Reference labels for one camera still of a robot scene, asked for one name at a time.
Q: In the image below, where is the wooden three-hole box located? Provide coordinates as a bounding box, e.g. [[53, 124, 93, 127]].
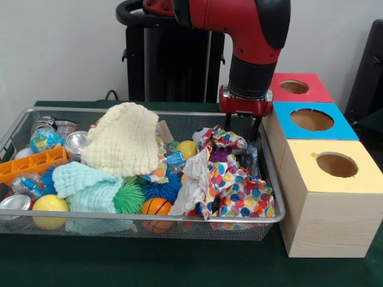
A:
[[260, 72, 383, 258]]

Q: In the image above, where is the blue globe ball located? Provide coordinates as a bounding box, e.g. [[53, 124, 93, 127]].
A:
[[29, 128, 64, 154]]

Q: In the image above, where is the cream waffle cloth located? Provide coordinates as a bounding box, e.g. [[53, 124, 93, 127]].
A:
[[80, 102, 160, 177]]

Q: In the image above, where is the orange toy basketball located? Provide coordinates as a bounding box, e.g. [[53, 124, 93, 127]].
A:
[[141, 197, 174, 234]]

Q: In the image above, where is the dark green side-table cloth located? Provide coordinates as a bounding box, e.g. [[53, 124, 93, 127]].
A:
[[352, 108, 383, 168]]

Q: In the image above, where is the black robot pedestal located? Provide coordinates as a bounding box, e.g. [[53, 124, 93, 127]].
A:
[[115, 0, 234, 104]]

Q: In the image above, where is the dark green tablecloth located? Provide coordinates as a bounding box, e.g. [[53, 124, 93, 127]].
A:
[[0, 100, 383, 287]]

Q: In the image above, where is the shallow silver mesh bin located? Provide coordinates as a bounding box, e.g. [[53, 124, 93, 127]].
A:
[[0, 106, 286, 242]]

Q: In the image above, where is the black flat panel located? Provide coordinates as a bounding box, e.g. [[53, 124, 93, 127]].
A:
[[344, 19, 383, 120]]

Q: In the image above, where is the green spiky ball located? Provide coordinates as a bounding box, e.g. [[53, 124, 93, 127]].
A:
[[113, 182, 147, 215]]

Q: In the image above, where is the yellow foam ball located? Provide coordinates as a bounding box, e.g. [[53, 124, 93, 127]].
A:
[[176, 140, 198, 160], [32, 194, 70, 231]]

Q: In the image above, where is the orange plastic grid tray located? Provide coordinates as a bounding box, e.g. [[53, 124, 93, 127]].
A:
[[0, 146, 68, 185]]

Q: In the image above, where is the clear plastic packet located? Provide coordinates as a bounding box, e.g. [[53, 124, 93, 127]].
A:
[[239, 145, 260, 177]]

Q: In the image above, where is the small polka dot cloth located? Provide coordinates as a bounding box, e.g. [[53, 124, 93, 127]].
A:
[[197, 124, 249, 152]]

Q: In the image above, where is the mint green waffle cloth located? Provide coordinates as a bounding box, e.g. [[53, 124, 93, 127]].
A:
[[52, 161, 123, 213]]

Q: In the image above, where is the large polka dot cloth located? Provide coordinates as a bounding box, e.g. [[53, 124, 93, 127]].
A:
[[169, 148, 276, 221]]

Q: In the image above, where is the blue spiky ball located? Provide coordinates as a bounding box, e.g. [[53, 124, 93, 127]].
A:
[[140, 175, 182, 206]]

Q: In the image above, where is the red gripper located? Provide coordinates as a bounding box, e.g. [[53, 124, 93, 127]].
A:
[[218, 85, 273, 142]]

